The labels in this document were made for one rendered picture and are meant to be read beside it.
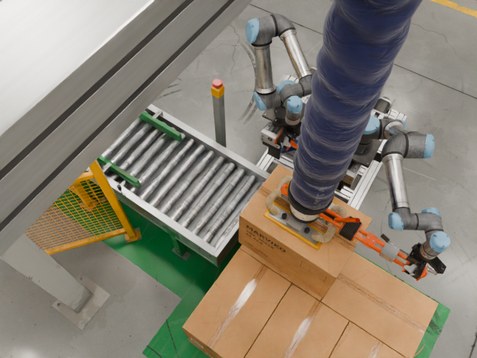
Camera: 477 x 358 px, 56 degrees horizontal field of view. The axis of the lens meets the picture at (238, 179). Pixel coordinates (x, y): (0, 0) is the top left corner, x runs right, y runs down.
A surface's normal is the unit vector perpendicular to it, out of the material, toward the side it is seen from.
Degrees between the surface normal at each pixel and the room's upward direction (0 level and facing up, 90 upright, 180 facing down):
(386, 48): 78
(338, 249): 1
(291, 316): 0
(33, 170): 90
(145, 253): 0
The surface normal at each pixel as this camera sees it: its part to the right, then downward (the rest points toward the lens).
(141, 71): 0.82, 0.50
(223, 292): 0.00, -0.48
